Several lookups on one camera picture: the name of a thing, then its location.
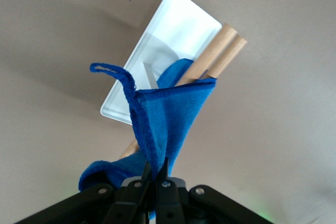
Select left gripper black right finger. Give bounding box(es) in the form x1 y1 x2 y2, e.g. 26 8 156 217
155 157 274 224

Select white rectangular rack base tray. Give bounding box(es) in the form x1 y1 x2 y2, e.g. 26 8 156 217
100 0 223 125

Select light wooden rack rod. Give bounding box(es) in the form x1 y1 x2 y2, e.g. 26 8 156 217
119 23 238 161
204 34 248 80

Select blue microfibre towel with loop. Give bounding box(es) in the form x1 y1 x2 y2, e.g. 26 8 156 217
78 58 218 221

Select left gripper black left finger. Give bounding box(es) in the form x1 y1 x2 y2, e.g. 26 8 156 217
13 162 153 224

